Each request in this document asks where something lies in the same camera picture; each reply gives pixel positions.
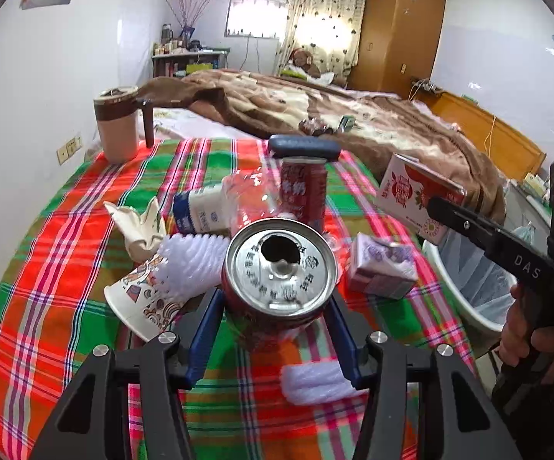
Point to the brown teddy bear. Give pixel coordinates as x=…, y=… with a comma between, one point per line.
x=304, y=59

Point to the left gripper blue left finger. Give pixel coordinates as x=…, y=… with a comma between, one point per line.
x=203, y=341

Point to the cluttered desk shelf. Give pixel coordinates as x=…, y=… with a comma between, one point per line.
x=179, y=57

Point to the clear plastic bottle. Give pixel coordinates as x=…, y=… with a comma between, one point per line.
x=248, y=196

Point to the wooden bed headboard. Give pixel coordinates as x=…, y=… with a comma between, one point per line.
x=512, y=152

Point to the dark blue glasses case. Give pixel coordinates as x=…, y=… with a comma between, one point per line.
x=286, y=146

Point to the white floral bed sheet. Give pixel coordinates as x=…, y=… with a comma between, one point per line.
x=179, y=124

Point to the small green packet on blanket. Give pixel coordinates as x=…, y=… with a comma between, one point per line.
x=347, y=124

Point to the red white milk carton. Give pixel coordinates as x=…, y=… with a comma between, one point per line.
x=405, y=193

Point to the heart patterned curtain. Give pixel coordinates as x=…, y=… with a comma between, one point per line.
x=329, y=29

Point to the beige brown travel mug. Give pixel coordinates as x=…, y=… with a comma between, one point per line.
x=117, y=111

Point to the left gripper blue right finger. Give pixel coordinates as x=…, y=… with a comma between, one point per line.
x=346, y=330

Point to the patterned paper cup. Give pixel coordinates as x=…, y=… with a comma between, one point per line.
x=138, y=303

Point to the white trash bin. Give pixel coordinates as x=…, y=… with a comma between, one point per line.
x=480, y=288

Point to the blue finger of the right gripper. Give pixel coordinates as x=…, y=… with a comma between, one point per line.
x=477, y=229

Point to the white paper tissue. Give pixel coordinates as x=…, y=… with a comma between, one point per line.
x=142, y=232

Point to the white foam net piece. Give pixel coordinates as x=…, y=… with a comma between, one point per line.
x=316, y=383

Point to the red soda can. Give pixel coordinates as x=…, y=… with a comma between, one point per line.
x=278, y=275

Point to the small dark item on blanket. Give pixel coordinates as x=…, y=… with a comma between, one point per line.
x=314, y=126

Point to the wall power socket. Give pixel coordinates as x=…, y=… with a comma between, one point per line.
x=69, y=149

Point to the purple small drink carton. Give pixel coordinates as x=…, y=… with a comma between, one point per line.
x=381, y=268

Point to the wooden wardrobe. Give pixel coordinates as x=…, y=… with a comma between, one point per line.
x=398, y=45

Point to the dried branches in vase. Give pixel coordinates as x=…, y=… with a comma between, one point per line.
x=187, y=13

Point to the tall red drink can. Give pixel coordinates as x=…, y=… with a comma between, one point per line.
x=303, y=188

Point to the brown fleece blanket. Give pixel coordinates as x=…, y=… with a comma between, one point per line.
x=264, y=106

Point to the blue white milk carton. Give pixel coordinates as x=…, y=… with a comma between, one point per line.
x=200, y=211

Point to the person's right hand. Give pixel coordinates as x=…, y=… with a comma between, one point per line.
x=515, y=343

